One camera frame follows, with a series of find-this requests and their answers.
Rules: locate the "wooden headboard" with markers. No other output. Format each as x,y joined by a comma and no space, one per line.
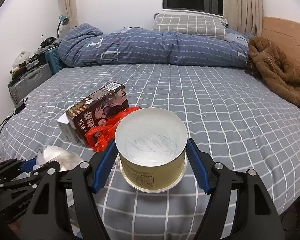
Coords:
285,32

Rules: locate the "blue printed pillow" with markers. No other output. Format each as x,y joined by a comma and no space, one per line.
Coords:
240,36

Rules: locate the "wide beige curtain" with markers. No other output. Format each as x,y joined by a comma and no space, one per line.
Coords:
245,5

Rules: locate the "blue striped duvet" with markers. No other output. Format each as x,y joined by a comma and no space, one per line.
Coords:
145,45

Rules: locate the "red plastic bag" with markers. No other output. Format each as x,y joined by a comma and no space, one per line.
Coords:
100,136

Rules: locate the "bed with grey checked sheet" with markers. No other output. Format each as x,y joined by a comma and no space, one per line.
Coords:
215,105

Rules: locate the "grey checked pillow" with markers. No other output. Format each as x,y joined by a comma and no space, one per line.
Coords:
190,25

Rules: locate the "dark printed carton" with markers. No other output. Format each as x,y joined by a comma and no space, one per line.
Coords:
100,112

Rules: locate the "stack of dark boxes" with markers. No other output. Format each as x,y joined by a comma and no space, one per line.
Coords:
32,63

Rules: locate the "narrow beige curtain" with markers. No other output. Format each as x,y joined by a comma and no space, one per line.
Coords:
70,0

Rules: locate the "black charger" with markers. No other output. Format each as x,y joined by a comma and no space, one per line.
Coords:
21,106

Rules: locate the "grey suitcase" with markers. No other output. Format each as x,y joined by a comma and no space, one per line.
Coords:
30,80

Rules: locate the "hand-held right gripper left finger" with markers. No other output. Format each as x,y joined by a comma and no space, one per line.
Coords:
105,165

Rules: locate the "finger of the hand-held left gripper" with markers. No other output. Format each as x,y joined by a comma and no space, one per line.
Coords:
30,164
27,178

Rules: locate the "brown jacket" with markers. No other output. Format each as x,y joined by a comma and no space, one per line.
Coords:
272,67

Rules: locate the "blue desk lamp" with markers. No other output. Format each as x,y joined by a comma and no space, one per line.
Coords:
64,20

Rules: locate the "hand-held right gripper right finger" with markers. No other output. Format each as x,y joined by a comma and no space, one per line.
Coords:
197,165

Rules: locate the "white rounded object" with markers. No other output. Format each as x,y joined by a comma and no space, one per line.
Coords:
21,58

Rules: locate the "teal suitcase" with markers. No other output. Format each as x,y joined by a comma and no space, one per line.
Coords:
53,60

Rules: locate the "yellow paper cup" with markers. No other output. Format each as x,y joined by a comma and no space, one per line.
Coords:
150,170

